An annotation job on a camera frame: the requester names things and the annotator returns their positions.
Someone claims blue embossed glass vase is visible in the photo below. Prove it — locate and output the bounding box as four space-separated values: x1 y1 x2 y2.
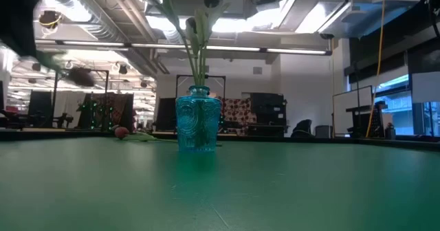
175 85 223 153

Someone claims red floral divider panel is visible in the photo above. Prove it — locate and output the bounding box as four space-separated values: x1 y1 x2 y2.
221 98 258 136

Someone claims black cabinet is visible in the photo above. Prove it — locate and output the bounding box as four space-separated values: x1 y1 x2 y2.
249 92 288 138

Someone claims plain black divider panel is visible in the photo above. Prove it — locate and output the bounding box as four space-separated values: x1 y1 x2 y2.
156 97 178 132

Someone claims green table mat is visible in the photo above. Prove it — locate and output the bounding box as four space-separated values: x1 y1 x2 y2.
0 136 440 231

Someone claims black office chair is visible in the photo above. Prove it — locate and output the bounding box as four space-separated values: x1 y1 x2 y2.
290 118 313 138

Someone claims dark patterned divider panel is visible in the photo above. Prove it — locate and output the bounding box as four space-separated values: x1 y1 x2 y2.
78 92 135 131

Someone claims grey waste bin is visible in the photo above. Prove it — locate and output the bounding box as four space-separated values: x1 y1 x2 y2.
315 124 333 138

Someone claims black-framed whiteboard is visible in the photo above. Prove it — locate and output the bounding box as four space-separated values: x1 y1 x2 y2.
331 85 375 136

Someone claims black standing desk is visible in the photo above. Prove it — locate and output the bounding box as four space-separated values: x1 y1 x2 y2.
345 101 388 138

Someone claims black metal gantry frame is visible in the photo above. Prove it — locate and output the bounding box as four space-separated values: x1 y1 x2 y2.
175 74 227 100

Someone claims silver round air duct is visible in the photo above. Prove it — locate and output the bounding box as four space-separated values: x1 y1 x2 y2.
37 0 159 45

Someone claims silver rectangular air duct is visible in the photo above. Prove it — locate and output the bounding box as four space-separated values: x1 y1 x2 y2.
318 0 422 39

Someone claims yellow hanging cable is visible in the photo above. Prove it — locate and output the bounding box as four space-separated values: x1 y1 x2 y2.
364 0 388 138

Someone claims ceiling fixture with yellow cable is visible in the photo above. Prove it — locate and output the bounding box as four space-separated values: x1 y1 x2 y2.
37 10 63 31

